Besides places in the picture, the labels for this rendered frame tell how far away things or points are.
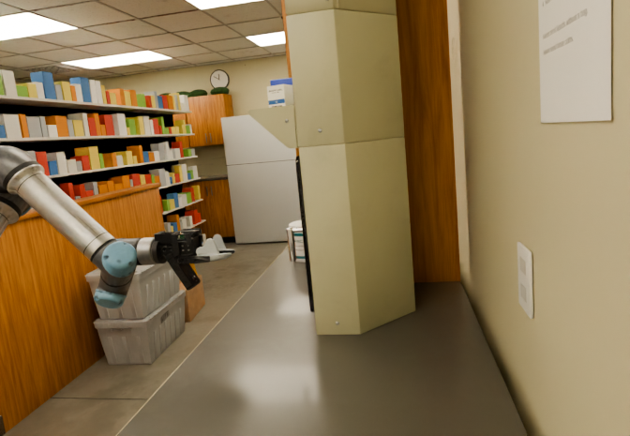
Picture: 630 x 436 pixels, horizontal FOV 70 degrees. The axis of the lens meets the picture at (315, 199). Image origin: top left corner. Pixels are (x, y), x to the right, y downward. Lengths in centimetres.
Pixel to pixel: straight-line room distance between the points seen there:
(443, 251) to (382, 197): 41
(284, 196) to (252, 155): 72
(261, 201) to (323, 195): 521
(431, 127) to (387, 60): 33
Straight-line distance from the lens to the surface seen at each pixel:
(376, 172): 111
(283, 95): 116
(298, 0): 111
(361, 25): 113
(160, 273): 344
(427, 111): 142
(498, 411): 90
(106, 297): 126
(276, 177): 616
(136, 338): 338
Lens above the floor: 143
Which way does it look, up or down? 8 degrees down
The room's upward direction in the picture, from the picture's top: 5 degrees counter-clockwise
